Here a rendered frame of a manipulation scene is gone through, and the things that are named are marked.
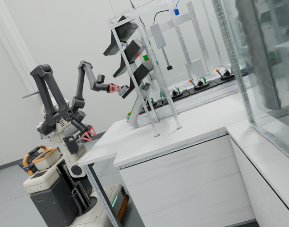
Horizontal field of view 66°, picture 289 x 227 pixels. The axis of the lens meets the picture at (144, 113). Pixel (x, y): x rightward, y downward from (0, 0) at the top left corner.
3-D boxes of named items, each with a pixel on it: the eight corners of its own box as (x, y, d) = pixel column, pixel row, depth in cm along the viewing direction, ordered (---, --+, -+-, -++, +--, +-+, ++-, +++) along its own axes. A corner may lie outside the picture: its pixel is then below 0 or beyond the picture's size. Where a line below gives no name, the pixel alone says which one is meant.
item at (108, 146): (79, 166, 171) (77, 163, 170) (115, 124, 254) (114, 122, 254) (163, 143, 150) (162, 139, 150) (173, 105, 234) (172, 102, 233)
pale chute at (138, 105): (132, 124, 163) (126, 122, 163) (136, 118, 175) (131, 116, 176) (146, 91, 152) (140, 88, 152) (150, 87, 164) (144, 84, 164)
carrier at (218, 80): (219, 86, 186) (214, 72, 183) (213, 82, 209) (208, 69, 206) (248, 75, 182) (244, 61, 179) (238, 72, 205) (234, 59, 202)
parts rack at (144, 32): (154, 137, 158) (108, 26, 139) (155, 121, 193) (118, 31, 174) (182, 128, 154) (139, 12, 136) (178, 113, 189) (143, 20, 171)
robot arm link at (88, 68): (89, 67, 219) (79, 64, 212) (91, 62, 216) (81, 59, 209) (100, 93, 191) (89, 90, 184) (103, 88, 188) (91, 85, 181)
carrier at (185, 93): (164, 106, 194) (159, 93, 192) (163, 100, 217) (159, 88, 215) (190, 96, 190) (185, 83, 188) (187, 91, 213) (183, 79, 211)
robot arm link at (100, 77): (98, 91, 192) (89, 88, 187) (101, 78, 193) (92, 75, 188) (106, 90, 183) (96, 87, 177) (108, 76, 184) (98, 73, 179)
